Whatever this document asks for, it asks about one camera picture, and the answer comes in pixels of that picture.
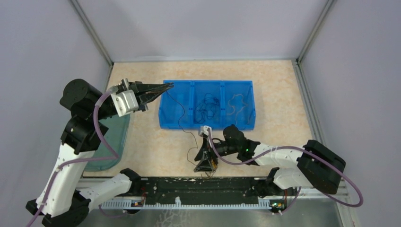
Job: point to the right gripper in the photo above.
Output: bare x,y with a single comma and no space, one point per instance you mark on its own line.
204,165

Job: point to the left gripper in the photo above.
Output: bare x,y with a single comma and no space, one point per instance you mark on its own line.
147,95

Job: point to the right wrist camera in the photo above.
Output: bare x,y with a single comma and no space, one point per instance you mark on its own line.
205,130

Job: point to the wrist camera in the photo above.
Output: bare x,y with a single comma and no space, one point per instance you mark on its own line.
205,130
125,102

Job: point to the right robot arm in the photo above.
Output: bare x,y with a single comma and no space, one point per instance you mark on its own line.
312,165

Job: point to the blue three-compartment bin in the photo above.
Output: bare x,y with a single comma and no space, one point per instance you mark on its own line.
216,103

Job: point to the teal transparent plastic tray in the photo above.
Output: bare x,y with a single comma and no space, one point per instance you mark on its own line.
116,138

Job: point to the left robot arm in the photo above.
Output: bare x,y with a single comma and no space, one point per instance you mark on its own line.
61,204

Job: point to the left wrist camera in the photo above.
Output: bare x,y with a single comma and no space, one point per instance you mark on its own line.
125,102

